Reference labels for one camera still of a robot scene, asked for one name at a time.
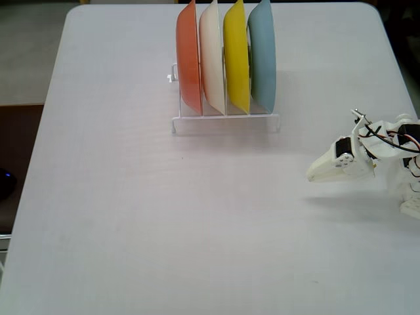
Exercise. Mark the black computer mouse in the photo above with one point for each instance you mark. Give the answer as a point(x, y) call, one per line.
point(6, 185)

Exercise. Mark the dark brown desk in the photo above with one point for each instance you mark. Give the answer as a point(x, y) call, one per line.
point(19, 138)

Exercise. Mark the cream white plate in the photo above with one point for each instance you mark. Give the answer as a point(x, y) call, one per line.
point(211, 65)

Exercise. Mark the orange plate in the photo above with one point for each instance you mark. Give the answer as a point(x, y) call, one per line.
point(188, 65)

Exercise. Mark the white metal frame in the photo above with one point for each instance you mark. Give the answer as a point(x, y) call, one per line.
point(5, 243)

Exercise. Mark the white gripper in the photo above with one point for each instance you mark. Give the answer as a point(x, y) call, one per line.
point(329, 167)

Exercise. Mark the yellow plate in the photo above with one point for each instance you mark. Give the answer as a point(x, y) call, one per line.
point(236, 65)

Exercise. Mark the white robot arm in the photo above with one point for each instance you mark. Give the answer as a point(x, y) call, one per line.
point(382, 126)

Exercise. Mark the light blue plate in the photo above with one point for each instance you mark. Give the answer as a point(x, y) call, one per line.
point(262, 65)

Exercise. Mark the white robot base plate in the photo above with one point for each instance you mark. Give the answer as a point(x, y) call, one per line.
point(411, 208)

